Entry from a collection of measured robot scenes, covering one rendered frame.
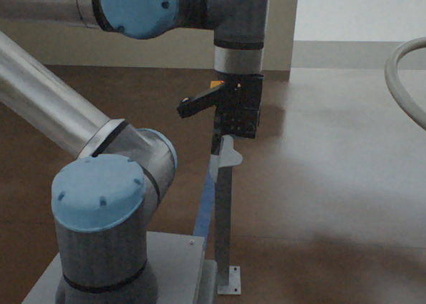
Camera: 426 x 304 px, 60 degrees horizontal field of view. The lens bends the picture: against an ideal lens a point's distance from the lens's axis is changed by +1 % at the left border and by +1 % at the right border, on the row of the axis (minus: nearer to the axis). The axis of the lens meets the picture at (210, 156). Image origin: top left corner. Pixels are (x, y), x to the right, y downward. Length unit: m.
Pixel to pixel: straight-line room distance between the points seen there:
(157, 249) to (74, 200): 0.34
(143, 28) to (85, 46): 6.59
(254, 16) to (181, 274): 0.53
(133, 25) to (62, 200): 0.28
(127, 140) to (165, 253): 0.28
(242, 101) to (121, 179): 0.26
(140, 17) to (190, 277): 0.53
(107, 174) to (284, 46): 6.00
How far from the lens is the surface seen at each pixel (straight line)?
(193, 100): 0.69
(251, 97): 0.68
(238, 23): 0.63
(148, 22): 0.51
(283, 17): 6.45
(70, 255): 0.65
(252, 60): 0.64
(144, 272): 0.71
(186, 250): 0.87
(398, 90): 0.94
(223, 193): 1.68
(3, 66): 0.81
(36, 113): 0.79
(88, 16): 0.56
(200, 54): 6.56
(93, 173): 0.63
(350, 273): 2.25
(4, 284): 2.34
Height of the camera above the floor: 1.48
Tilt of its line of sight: 27 degrees down
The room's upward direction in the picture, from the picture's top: straight up
